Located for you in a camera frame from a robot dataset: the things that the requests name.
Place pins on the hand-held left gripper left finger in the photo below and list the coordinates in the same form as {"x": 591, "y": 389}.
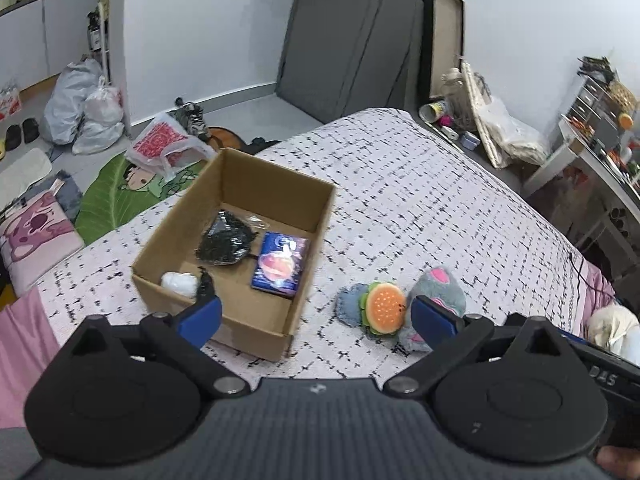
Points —
{"x": 202, "y": 316}

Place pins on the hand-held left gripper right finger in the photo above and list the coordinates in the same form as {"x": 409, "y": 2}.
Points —
{"x": 431, "y": 322}

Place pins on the grey pink plush toy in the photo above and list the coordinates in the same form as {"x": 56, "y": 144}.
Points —
{"x": 442, "y": 292}

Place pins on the white soft bundle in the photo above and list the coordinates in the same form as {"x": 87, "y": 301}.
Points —
{"x": 177, "y": 284}

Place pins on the burger plush toy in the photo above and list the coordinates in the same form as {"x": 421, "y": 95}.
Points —
{"x": 382, "y": 305}

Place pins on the brown cardboard box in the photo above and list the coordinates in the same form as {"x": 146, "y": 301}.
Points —
{"x": 260, "y": 334}

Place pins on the black item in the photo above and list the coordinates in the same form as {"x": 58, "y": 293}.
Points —
{"x": 225, "y": 242}

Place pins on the blue tissue packet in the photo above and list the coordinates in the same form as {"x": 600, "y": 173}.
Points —
{"x": 280, "y": 265}

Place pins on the person's right hand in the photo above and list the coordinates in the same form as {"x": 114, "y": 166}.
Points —
{"x": 615, "y": 462}

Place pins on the pastel crumpled blanket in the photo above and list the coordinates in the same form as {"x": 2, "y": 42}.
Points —
{"x": 612, "y": 322}

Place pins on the blue denim plush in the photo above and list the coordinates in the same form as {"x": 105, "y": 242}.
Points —
{"x": 347, "y": 307}

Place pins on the pink bed sheet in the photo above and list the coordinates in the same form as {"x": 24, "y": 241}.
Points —
{"x": 595, "y": 285}

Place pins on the green cartoon rug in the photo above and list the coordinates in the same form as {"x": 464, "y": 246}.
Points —
{"x": 110, "y": 200}

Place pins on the brown round cushion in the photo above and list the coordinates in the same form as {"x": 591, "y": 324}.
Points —
{"x": 225, "y": 139}

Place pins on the red print plastic bag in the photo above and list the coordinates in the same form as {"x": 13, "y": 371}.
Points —
{"x": 160, "y": 142}

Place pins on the denim clothes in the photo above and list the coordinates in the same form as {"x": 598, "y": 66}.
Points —
{"x": 65, "y": 197}

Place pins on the pink cloth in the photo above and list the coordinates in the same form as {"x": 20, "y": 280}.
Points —
{"x": 22, "y": 345}

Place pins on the pink cartoon pillow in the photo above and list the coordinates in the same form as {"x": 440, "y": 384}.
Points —
{"x": 35, "y": 240}

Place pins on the small purple box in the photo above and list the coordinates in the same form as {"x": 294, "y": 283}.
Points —
{"x": 470, "y": 140}

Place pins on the black white sneakers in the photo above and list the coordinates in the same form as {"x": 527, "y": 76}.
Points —
{"x": 192, "y": 116}

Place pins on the white tote bags pile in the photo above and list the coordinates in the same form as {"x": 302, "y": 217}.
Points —
{"x": 515, "y": 135}

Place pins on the paper cup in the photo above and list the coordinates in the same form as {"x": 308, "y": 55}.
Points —
{"x": 434, "y": 110}

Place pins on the white garbage bag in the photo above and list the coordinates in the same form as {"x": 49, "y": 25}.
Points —
{"x": 100, "y": 120}

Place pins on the white desk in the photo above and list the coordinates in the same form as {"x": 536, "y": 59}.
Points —
{"x": 595, "y": 170}

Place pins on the white floor mat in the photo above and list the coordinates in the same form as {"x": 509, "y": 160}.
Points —
{"x": 22, "y": 175}

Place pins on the beige bottle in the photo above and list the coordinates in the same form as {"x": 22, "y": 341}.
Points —
{"x": 451, "y": 84}

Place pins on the black slipper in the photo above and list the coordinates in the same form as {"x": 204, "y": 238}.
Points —
{"x": 13, "y": 137}
{"x": 31, "y": 130}

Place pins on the grey garbage bag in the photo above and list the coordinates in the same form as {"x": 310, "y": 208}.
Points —
{"x": 67, "y": 100}

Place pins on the grey drawer organizer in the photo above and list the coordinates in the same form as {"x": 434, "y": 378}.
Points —
{"x": 587, "y": 102}

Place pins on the orange ball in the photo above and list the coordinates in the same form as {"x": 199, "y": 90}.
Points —
{"x": 626, "y": 121}

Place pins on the black framed board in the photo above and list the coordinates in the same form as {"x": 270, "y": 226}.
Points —
{"x": 442, "y": 35}

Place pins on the white standing rack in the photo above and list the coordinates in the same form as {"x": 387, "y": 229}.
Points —
{"x": 104, "y": 40}

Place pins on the wicker basket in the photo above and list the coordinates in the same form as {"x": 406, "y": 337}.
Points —
{"x": 622, "y": 97}

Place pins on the grey door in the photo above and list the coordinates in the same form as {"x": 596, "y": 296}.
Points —
{"x": 340, "y": 35}

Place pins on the black clutter on organizer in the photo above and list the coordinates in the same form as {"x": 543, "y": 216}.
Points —
{"x": 597, "y": 69}

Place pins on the black bottle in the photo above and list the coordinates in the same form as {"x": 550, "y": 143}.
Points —
{"x": 93, "y": 32}

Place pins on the white cabinet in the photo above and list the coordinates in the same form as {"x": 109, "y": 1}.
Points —
{"x": 50, "y": 30}

